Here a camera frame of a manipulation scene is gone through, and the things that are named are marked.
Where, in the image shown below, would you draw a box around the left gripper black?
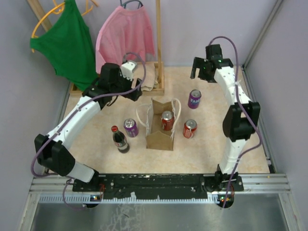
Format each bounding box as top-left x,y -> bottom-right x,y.
111,69 -> 143,102

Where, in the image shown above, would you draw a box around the purple fanta can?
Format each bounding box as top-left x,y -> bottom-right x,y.
123,118 -> 139,138
188,89 -> 202,109

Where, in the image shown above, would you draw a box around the red cola can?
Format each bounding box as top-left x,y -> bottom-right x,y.
161,111 -> 174,131
183,119 -> 197,139

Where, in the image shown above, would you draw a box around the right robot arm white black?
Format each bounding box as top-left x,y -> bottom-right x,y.
191,44 -> 260,191

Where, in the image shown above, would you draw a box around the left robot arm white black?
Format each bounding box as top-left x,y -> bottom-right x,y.
33,61 -> 144,191

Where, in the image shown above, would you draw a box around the folded beige cloth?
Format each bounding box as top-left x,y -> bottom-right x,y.
132,63 -> 158,91

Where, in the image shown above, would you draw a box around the wooden clothes rack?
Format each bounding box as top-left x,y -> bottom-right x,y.
27,0 -> 165,97

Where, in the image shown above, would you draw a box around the pink t-shirt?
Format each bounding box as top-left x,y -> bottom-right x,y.
95,6 -> 155,74

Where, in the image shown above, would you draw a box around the glass cola bottle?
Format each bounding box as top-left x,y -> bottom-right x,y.
111,126 -> 130,154

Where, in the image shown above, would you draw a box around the green tank top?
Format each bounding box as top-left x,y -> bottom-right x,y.
30,0 -> 97,91

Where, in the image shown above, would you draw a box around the grey clothes hanger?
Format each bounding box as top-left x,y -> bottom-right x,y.
120,0 -> 143,10

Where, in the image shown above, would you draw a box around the yellow clothes hanger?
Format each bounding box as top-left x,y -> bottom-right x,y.
31,0 -> 100,53

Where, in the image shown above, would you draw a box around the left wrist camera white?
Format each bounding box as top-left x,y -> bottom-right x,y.
120,60 -> 138,81

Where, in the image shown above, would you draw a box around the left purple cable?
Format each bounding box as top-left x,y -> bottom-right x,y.
31,52 -> 147,210

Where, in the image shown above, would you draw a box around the purple cable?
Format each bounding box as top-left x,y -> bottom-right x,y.
31,52 -> 147,210
208,36 -> 263,209

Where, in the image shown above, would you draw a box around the aluminium corner post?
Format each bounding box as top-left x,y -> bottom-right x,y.
242,0 -> 284,69

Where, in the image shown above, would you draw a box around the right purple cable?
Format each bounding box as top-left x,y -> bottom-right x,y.
208,36 -> 263,209

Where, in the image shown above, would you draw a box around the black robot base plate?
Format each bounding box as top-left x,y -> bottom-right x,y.
73,170 -> 230,199

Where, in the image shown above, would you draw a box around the white cable duct strip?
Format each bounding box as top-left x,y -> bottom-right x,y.
38,193 -> 226,205

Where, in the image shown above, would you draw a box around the aluminium frame rail front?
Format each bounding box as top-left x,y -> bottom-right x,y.
29,174 -> 291,194

